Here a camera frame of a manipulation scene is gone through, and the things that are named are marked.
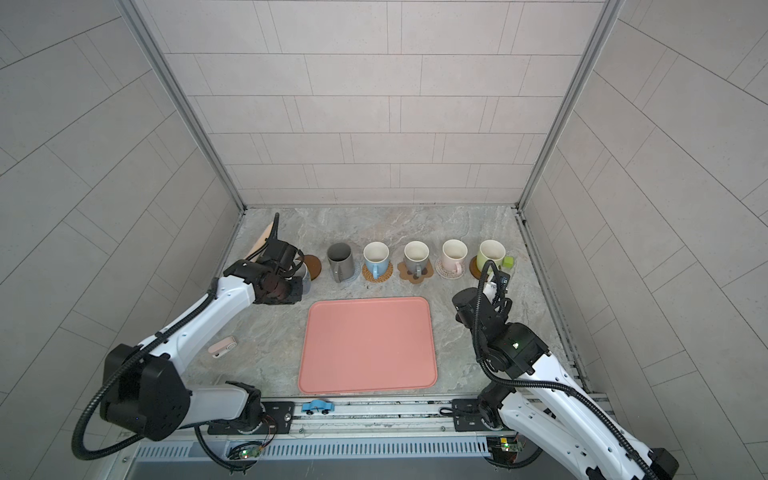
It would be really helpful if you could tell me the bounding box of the circuit board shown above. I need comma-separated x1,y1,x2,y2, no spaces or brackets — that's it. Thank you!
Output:
227,442,263,461
486,437,520,469

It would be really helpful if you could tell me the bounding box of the dark wooden coaster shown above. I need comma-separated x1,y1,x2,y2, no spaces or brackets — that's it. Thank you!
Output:
304,254,322,281
469,256,481,280

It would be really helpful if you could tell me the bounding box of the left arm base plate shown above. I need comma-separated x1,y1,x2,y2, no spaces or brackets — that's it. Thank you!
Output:
207,401,295,436

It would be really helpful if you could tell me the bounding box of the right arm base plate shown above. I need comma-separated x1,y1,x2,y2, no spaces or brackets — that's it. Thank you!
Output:
450,398,503,432

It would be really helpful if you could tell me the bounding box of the left circuit board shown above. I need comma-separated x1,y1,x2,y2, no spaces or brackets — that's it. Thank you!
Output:
227,442,263,461

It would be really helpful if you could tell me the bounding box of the grey metal mug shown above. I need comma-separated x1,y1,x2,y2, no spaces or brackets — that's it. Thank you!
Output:
327,242,355,283

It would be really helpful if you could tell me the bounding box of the beige wooden pestle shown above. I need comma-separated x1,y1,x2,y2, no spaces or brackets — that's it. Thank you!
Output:
248,222,274,256

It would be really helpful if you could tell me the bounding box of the white multicolour woven coaster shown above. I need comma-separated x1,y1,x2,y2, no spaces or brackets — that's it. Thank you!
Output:
436,259,465,280

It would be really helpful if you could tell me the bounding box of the green mug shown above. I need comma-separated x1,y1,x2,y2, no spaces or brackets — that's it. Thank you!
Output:
474,239,515,271

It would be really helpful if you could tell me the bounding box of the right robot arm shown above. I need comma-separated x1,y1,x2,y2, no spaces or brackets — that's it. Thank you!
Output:
452,260,679,479

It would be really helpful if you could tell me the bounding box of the teal handled mug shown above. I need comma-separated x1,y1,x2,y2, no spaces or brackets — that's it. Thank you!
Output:
404,241,430,280

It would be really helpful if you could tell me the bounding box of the aluminium rail frame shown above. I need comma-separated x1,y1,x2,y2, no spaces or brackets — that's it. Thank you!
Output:
123,396,540,469

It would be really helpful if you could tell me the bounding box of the rattan woven coaster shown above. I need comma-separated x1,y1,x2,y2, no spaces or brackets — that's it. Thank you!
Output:
361,264,393,283

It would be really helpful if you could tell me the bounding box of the light blue handled mug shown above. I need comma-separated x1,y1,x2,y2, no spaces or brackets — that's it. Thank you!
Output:
363,241,390,280

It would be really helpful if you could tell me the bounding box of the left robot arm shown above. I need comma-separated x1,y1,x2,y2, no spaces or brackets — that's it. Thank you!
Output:
71,220,305,461

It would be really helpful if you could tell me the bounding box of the blue toy car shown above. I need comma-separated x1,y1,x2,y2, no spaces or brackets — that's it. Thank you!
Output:
301,399,335,415

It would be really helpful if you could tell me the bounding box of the cork paw coaster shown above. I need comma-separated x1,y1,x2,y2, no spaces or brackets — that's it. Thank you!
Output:
397,260,435,285

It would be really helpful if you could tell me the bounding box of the right circuit board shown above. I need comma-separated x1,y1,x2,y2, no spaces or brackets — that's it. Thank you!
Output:
486,437,520,469

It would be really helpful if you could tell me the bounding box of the pink silicone tray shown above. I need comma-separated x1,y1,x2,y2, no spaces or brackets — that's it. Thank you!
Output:
298,297,438,395

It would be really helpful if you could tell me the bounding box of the white mug pink handle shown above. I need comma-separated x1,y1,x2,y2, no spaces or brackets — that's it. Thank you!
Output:
441,239,468,265

